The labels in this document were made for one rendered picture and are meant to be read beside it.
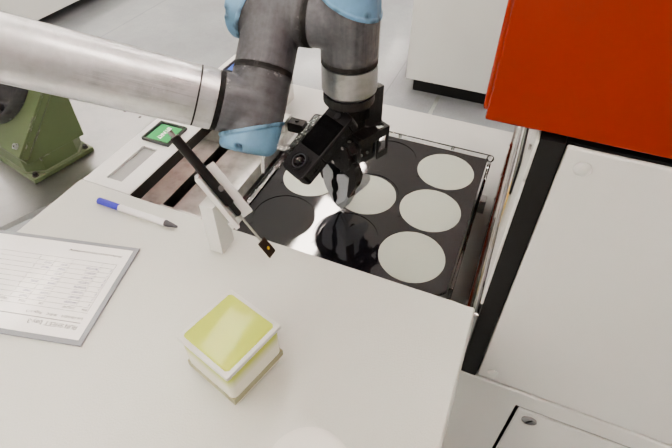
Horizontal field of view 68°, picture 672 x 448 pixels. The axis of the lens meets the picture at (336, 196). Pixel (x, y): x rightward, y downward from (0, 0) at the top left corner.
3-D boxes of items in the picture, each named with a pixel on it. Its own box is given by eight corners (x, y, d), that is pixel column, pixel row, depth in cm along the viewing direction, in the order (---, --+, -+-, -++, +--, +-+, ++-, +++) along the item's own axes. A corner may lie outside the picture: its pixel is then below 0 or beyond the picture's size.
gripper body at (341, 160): (388, 157, 76) (394, 88, 68) (347, 182, 72) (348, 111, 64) (354, 135, 80) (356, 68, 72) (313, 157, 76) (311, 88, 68)
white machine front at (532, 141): (538, 92, 124) (595, -86, 97) (475, 375, 69) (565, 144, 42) (526, 90, 125) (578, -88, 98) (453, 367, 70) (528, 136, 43)
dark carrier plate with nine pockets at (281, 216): (487, 161, 92) (487, 159, 92) (442, 304, 69) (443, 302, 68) (318, 121, 102) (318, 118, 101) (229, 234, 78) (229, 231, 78)
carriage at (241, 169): (295, 134, 106) (294, 123, 104) (196, 254, 81) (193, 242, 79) (262, 126, 108) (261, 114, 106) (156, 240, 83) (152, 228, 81)
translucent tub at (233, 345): (285, 358, 55) (281, 324, 50) (236, 411, 51) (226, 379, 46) (238, 322, 58) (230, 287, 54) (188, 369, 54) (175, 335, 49)
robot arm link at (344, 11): (323, -41, 61) (391, -35, 59) (324, 43, 68) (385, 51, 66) (302, -19, 55) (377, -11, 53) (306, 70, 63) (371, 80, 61)
